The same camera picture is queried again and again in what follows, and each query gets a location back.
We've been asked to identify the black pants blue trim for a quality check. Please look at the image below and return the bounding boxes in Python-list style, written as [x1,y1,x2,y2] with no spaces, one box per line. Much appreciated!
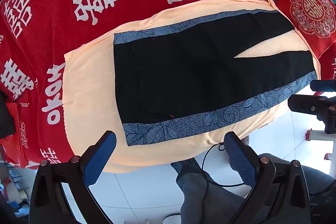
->
[113,9,317,146]

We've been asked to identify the white stand with red parts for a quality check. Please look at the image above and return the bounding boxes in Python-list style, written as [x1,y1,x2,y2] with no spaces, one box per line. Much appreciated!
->
[305,129,336,161]

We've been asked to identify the red embroidered pillow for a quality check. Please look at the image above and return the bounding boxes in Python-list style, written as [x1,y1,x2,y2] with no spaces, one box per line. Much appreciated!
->
[276,0,335,58]

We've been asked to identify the person's jeans legs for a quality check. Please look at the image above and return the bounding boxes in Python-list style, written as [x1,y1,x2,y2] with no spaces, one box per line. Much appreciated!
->
[170,135,336,224]

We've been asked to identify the peach seat cushion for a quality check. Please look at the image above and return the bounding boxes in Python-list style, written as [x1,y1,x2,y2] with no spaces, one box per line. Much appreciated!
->
[62,0,321,174]

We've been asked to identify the black cable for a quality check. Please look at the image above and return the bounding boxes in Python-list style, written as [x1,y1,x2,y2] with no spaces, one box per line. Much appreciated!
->
[202,143,246,188]

